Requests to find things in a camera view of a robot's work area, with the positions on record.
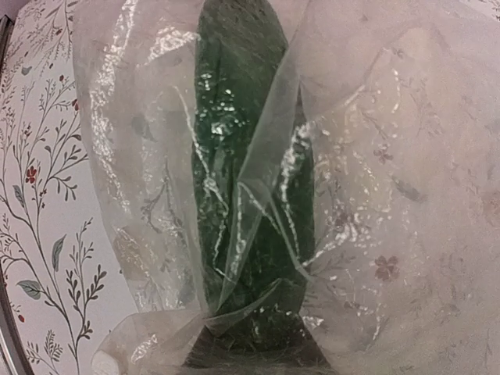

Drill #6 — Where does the dark green fake cucumber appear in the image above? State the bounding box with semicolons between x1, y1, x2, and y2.
192;1;315;352

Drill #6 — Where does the clear polka dot zip bag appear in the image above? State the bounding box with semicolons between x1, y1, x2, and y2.
73;1;499;374

